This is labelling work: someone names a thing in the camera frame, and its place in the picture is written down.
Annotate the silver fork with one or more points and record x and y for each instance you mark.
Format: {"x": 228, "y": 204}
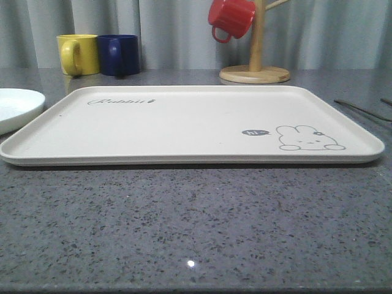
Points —
{"x": 348, "y": 104}

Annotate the white round plate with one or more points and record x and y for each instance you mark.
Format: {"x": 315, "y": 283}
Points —
{"x": 19, "y": 107}

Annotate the beige rabbit serving tray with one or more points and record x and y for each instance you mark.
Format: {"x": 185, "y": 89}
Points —
{"x": 122, "y": 125}

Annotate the wooden mug tree stand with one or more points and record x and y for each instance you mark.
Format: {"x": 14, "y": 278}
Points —
{"x": 255, "y": 72}

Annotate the grey pleated curtain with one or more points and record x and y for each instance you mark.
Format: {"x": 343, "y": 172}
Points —
{"x": 176, "y": 34}

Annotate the dark blue mug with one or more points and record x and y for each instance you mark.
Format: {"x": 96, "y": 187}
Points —
{"x": 118, "y": 54}

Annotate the red ribbed mug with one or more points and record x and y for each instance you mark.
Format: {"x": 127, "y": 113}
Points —
{"x": 230, "y": 18}

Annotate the yellow mug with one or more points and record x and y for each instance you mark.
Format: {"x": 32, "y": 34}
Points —
{"x": 78, "y": 54}

